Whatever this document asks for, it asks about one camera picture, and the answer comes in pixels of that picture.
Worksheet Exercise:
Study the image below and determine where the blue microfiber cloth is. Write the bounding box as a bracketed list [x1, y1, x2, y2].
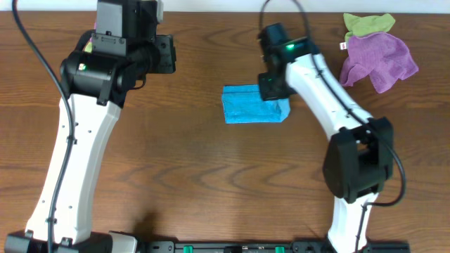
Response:
[221, 84, 290, 124]

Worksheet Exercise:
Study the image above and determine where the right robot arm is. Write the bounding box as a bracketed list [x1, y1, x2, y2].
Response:
[258, 23, 393, 252]

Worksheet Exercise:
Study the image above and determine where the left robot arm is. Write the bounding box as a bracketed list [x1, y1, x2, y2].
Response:
[4, 0, 176, 252]

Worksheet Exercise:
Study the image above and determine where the folded green cloth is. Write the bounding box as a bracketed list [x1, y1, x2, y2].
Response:
[83, 40, 93, 53]

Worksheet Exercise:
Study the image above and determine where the crumpled green cloth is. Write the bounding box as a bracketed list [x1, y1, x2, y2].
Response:
[343, 13, 396, 42]

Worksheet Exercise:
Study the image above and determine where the crumpled purple cloth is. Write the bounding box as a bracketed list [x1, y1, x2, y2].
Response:
[339, 32, 418, 93]

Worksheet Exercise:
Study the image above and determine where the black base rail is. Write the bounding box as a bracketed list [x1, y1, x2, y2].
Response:
[140, 240, 411, 253]

